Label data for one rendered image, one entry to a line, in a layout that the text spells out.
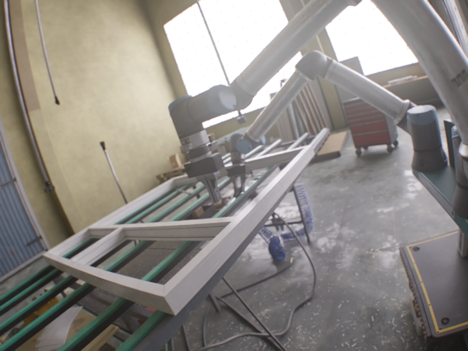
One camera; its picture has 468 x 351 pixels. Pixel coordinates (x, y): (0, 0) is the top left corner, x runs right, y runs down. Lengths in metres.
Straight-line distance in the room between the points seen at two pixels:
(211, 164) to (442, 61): 0.69
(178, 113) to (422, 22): 0.70
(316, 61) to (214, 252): 0.94
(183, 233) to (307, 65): 0.95
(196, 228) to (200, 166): 0.36
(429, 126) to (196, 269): 1.08
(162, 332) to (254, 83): 0.77
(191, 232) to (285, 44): 0.83
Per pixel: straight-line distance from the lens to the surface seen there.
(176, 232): 1.23
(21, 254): 7.14
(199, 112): 0.77
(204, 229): 1.09
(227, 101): 0.76
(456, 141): 0.86
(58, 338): 1.52
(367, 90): 1.38
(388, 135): 4.42
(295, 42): 0.78
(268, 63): 0.80
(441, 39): 0.62
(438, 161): 1.29
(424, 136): 1.26
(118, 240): 1.59
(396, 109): 1.41
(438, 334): 1.20
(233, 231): 0.92
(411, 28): 0.62
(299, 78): 1.27
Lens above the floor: 1.29
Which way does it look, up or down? 12 degrees down
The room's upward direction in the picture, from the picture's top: 20 degrees counter-clockwise
